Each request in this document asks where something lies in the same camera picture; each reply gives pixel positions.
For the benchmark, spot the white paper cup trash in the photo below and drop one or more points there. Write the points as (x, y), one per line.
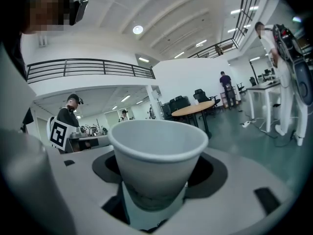
(156, 170)

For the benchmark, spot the person's head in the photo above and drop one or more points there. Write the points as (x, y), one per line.
(46, 8)

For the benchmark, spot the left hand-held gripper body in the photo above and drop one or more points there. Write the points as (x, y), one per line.
(58, 136)

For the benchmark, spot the round ceiling light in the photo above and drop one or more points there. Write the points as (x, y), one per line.
(137, 29)

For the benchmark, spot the grey work table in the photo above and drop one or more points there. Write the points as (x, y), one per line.
(97, 139)

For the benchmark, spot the black head-worn camera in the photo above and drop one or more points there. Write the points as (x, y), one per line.
(82, 8)

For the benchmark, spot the black computer monitor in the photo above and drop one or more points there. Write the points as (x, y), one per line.
(266, 71)

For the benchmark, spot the black office chair with headrest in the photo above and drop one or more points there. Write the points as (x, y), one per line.
(201, 97)

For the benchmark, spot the round wooden table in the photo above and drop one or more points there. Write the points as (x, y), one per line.
(193, 108)

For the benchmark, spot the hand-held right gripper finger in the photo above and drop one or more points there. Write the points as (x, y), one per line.
(156, 219)

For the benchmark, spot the group of ceiling strip lights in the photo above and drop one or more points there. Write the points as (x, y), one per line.
(179, 55)

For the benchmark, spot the black window lattice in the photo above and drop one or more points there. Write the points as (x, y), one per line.
(242, 1)

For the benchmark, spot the black balcony railing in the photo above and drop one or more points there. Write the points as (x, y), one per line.
(65, 67)
(215, 48)

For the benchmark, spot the white desk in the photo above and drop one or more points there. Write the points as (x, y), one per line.
(259, 87)

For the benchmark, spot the wooden shelf rack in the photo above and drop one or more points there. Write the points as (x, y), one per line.
(222, 99)

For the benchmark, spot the white power strip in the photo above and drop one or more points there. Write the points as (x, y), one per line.
(245, 124)

